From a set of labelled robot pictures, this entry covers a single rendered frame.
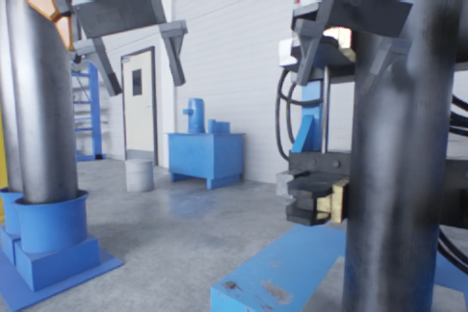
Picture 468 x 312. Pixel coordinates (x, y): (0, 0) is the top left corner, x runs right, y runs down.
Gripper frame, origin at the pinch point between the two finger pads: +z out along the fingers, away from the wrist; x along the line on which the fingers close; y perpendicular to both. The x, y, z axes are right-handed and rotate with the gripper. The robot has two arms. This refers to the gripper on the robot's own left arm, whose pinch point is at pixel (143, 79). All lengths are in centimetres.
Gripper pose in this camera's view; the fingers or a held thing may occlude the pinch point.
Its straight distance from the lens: 51.5
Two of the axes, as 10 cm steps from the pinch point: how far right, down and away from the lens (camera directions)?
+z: 1.7, 8.6, 4.8
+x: -9.8, 0.9, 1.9
